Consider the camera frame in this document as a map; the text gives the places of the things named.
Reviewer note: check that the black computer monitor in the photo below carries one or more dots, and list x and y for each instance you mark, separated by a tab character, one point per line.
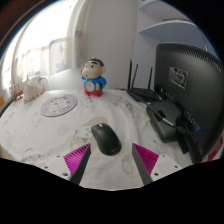
196	90

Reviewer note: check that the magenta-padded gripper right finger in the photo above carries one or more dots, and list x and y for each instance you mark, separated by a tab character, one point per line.
146	159

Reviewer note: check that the white knitted shell ornament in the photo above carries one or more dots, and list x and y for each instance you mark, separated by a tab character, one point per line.
32	88

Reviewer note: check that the cartoon boy clock figurine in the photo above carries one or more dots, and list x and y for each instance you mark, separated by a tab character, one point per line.
94	76

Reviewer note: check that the black router with antennas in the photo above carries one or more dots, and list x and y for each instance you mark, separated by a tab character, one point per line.
143	93

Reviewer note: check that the white metal rail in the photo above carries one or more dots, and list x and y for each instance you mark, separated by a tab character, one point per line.
46	80

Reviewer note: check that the white wall shelf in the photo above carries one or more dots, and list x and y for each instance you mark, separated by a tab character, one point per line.
170	28

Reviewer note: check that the white star-print curtain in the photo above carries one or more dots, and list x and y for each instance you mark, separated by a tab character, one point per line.
56	53

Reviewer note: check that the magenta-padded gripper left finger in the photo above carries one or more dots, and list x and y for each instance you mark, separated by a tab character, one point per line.
76	159

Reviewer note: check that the white printed tablecloth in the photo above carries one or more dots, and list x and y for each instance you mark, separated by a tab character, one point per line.
60	133

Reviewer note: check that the black computer mouse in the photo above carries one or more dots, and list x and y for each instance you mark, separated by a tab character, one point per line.
106	138

